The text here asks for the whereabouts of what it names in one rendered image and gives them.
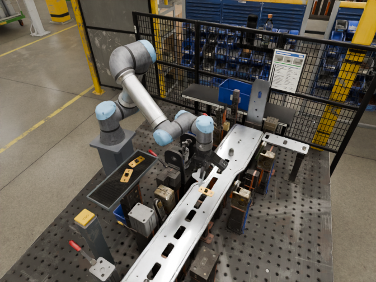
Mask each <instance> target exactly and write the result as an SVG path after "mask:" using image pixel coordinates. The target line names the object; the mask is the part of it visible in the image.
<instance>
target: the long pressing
mask: <svg viewBox="0 0 376 282"><path fill-rule="evenodd" d="M263 136H264V133H263V132H262V131H259V130H256V129H253V128H249V127H247V126H243V125H239V124H234V125H233V126H232V128H231V129H230V131H229V132H228V133H227V135H226V136H225V137H224V139H223V140H222V141H221V143H220V144H219V145H218V146H217V148H216V149H215V151H214V152H215V153H216V154H217V155H219V156H220V157H222V158H223V159H224V160H225V159H227V160H229V163H228V166H227V168H226V169H225V170H224V171H223V172H222V174H221V175H219V174H217V170H218V169H219V168H218V167H217V166H215V165H214V168H213V169H212V171H211V172H210V174H209V175H208V177H207V178H206V179H205V180H204V181H203V184H202V185H201V186H202V187H205V188H206V187H207V186H208V184H209V182H210V181H211V180H212V178H213V177H215V178H217V181H216V183H215V184H214V186H213V187H212V189H211V191H214V195H213V196H212V197H210V196H208V195H207V197H206V198H205V200H204V201H203V203H202V204H201V206H200V208H199V209H195V208H194V205H195V204H196V202H197V201H198V199H199V197H200V196H201V195H202V194H203V193H201V192H199V191H198V189H199V188H200V187H198V182H196V183H193V184H192V185H191V186H190V187H189V189H188V190H187V191H186V193H185V194H184V196H183V197H182V198H181V200H180V201H179V202H178V204H177V205H176V206H175V208H174V209H173V211H172V212H171V214H170V215H169V216H168V217H167V219H166V220H165V221H164V223H163V224H162V225H161V227H160V228H159V230H158V231H157V233H156V234H155V235H154V236H153V238H152V239H151V241H150V242H149V243H148V244H147V246H146V247H145V249H144V250H143V252H142V253H141V254H140V255H139V257H138V258H137V260H136V261H135V263H133V265H132V266H131V268H130V269H129V271H128V272H127V273H126V274H125V276H124V277H123V279H122V280H121V282H143V280H144V279H148V278H147V275H148V274H149V272H150V271H151V269H152V268H153V266H154V265H155V263H159V264H160V265H161V268H160V269H159V271H158V272H157V274H156V276H155V277H154V279H153V280H149V279H148V280H149V282H175V280H176V279H177V277H178V275H179V273H180V272H181V270H182V268H183V267H184V265H185V263H186V261H187V260H188V258H189V256H190V255H191V253H192V251H193V249H194V248H195V246H196V244H197V243H198V241H199V239H200V237H201V236H202V234H203V232H204V231H205V229H206V227H207V225H208V224H209V222H210V220H211V218H212V217H213V215H214V213H215V212H216V210H217V208H218V206H219V205H220V203H221V201H222V200H223V198H224V196H225V194H226V193H227V191H228V189H229V188H230V186H231V184H232V182H233V181H234V179H235V177H236V176H237V175H238V174H240V173H241V172H243V171H244V170H245V169H246V167H247V165H248V163H249V162H250V160H251V158H252V156H253V154H254V153H255V151H256V149H257V147H258V146H259V144H260V142H261V140H262V137H263ZM253 138H254V139H253ZM239 140H241V141H239ZM238 141H239V143H238ZM230 148H233V149H234V155H233V156H230V155H229V149H230ZM235 160H236V161H235ZM230 169H231V170H230ZM187 204H188V205H187ZM191 210H194V211H196V214H195V215H194V217H193V218H192V220H191V222H187V221H186V220H185V218H186V217H187V216H188V214H189V212H190V211H191ZM203 212H204V213H203ZM180 226H184V227H185V228H186V229H185V231H184V232H183V234H182V235H181V237H180V238H179V239H176V238H174V235H175V233H176V232H177V230H178V229H179V227H180ZM165 236H166V237H165ZM169 243H171V244H173V245H174V248H173V249H172V251H171V252H170V254H169V255H168V257H167V258H163V257H162V256H161V254H162V253H163V251H164V250H165V248H166V247H167V245H168V244H169ZM137 276H138V277H137Z"/></svg>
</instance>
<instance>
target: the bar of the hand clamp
mask: <svg viewBox="0 0 376 282"><path fill-rule="evenodd" d="M214 111H215V113H216V120H217V129H220V128H221V131H222V130H223V129H222V115H221V113H222V114H223V113H224V109H222V110H221V108H220V107H217V108H216V109H214Z"/></svg>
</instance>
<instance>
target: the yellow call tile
mask: <svg viewBox="0 0 376 282"><path fill-rule="evenodd" d="M94 216H95V215H94V214H93V213H91V212H90V211H88V210H87V209H84V210H83V211H82V212H80V213H79V214H78V215H77V216H76V217H75V219H74V220H75V221H77V222H78V223H80V224H82V225H83V226H85V225H86V224H87V223H88V222H89V221H90V220H91V219H92V218H93V217H94Z"/></svg>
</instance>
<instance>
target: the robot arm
mask: <svg viewBox="0 0 376 282"><path fill-rule="evenodd" d="M155 61H156V52H155V50H154V47H153V46H152V44H151V43H150V42H149V41H147V40H138V41H136V42H134V43H131V44H128V45H124V46H120V47H118V48H116V49H115V50H114V51H113V52H112V54H111V56H110V61H109V66H110V72H111V74H112V76H113V78H114V80H115V81H116V83H117V84H120V85H122V87H123V92H122V93H121V94H119V98H118V100H117V101H114V102H112V101H107V102H106V101H104V102H102V103H100V104H99V105H97V107H96V109H95V112H96V117H97V120H98V124H99V127H100V141H101V143H102V144H104V145H108V146H112V145H117V144H119V143H121V142H122V141H123V140H124V139H125V133H124V131H123V129H122V128H121V126H120V123H119V121H121V120H123V119H125V118H127V117H129V116H131V115H133V114H136V113H137V112H138V111H139V110H140V111H141V112H142V114H143V115H144V116H145V118H146V119H147V120H148V122H149V123H150V124H151V126H152V127H153V129H154V130H155V132H154V133H153V137H154V139H155V141H156V143H157V144H159V145H160V146H165V145H167V144H169V143H171V142H172V141H173V140H175V139H177V138H178V137H180V136H181V135H183V134H185V133H186V132H187V131H190V132H192V133H193V134H195V135H196V143H195V144H194V145H193V148H194V149H195V153H194V154H193V156H192V157H191V165H192V166H195V167H197V168H199V167H200V169H198V171H197V173H193V174H192V177H193V178H194V179H196V180H197V181H198V187H200V186H201V185H202V184H203V180H204V176H205V173H206V172H205V169H208V168H209V166H210V165H211V167H212V168H214V165H215V166H217V167H218V168H219V169H220V170H222V171H224V170H225V169H226V168H227V166H228V162H227V161H225V160H224V159H223V158H222V157H220V156H219V155H217V154H216V153H215V152H214V151H212V147H213V130H214V125H213V119H212V118H211V117H210V116H205V115H202V116H199V117H197V116H195V115H193V114H191V113H190V112H187V111H184V110H181V111H179V112H178V114H176V116H175V119H174V121H172V122H170V121H169V120H168V119H167V117H166V116H165V114H164V113H163V112H162V110H161V109H160V108H159V106H158V105H157V104H156V102H155V101H154V99H152V97H151V96H150V94H149V93H148V92H147V90H146V89H145V88H144V86H143V85H142V84H141V82H142V78H143V75H144V74H146V73H147V71H148V68H149V65H150V64H153V63H154V62H155ZM192 160H193V163H192Z"/></svg>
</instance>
